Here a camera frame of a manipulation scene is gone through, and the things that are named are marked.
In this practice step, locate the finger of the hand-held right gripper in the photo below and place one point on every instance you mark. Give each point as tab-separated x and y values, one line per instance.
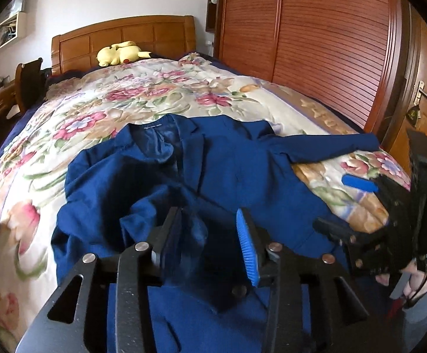
333	228
360	184

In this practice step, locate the wooden slatted wardrobe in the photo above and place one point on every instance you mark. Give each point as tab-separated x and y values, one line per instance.
309	44

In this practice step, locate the wooden bed headboard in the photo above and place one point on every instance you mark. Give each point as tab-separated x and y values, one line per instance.
88	40

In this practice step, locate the yellow plush toy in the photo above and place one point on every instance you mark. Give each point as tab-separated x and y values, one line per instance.
119	53

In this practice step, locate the floral blanket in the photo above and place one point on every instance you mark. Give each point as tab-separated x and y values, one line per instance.
88	125

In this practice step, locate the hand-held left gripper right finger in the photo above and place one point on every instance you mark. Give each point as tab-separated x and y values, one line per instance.
246	244

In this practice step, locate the wooden chair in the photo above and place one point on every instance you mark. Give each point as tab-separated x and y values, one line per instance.
29	81

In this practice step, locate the navy blue jacket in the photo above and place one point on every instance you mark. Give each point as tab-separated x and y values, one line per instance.
228	161

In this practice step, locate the navy bed sheet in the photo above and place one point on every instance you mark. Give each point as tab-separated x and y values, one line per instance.
3	150

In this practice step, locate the person's right hand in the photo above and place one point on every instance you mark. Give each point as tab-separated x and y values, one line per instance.
417	277

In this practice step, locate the white wall shelf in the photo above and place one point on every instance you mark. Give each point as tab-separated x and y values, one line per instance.
7	29

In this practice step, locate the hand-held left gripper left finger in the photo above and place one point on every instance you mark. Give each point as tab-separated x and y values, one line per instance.
173	241

